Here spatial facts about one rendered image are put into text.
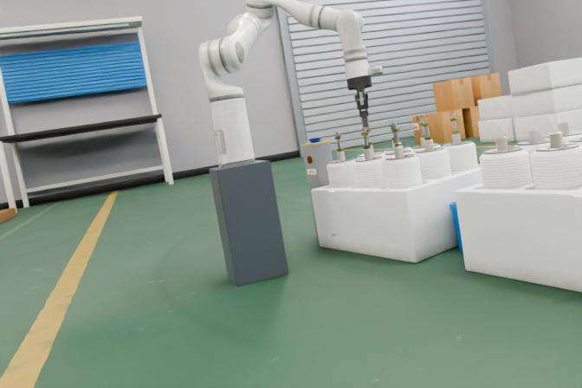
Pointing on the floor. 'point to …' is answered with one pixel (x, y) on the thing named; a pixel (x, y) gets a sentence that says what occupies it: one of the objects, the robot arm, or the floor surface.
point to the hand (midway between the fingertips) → (365, 123)
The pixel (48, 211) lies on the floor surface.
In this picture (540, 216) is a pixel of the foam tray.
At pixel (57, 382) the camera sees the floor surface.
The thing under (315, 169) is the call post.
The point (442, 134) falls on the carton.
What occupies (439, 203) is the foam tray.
